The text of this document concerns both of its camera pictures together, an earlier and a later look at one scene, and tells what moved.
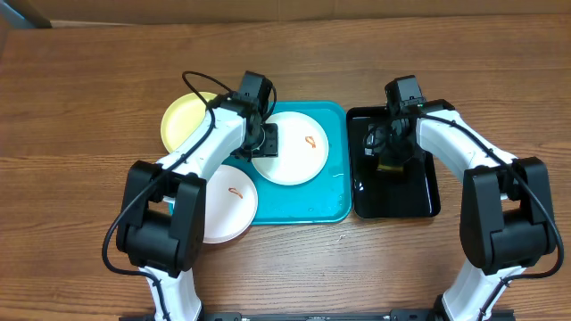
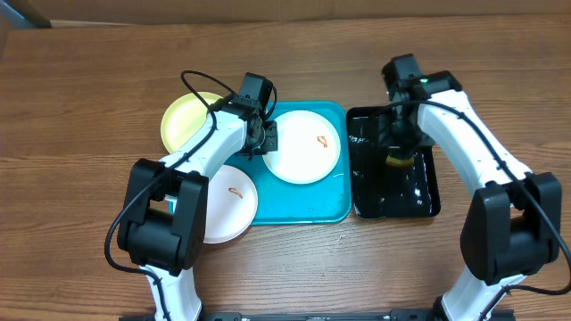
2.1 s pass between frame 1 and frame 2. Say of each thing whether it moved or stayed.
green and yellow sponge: moved
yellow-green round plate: stayed
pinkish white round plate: stayed
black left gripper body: stayed
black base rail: stayed
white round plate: moved
